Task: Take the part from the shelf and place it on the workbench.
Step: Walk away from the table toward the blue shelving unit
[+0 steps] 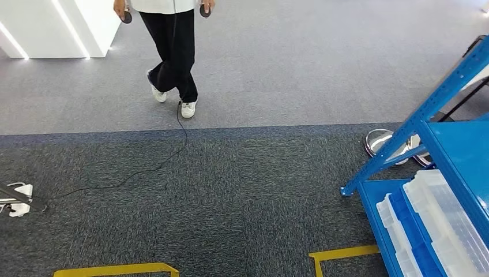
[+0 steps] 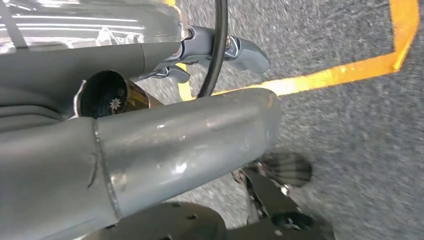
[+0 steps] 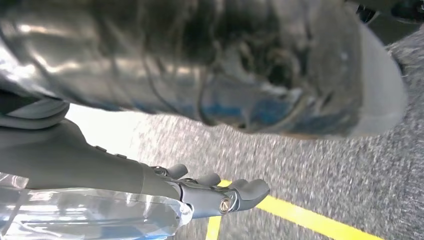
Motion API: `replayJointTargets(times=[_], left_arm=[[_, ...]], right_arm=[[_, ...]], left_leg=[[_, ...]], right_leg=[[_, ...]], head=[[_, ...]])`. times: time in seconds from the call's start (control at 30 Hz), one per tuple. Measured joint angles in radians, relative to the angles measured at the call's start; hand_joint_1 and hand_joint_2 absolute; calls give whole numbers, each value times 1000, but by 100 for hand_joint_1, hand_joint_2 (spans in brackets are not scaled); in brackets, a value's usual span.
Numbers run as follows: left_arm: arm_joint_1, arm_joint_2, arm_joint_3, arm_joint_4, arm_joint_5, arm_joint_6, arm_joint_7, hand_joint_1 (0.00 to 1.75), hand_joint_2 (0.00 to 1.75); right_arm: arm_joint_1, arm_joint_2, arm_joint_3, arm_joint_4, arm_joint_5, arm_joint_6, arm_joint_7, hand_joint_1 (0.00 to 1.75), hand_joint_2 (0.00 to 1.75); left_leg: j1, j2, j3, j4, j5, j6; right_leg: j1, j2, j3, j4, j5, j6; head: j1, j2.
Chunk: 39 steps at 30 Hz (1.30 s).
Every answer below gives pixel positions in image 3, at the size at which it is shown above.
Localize yellow floor tape square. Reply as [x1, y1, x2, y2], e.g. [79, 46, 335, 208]
[204, 179, 385, 240]

